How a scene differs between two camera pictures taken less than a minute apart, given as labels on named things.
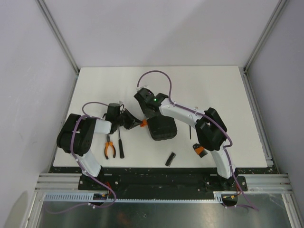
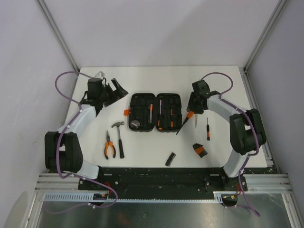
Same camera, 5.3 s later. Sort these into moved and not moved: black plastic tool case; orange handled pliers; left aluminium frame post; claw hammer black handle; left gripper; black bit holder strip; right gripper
Moved: black plastic tool case; right gripper; left gripper
Not moved: left aluminium frame post; black bit holder strip; orange handled pliers; claw hammer black handle
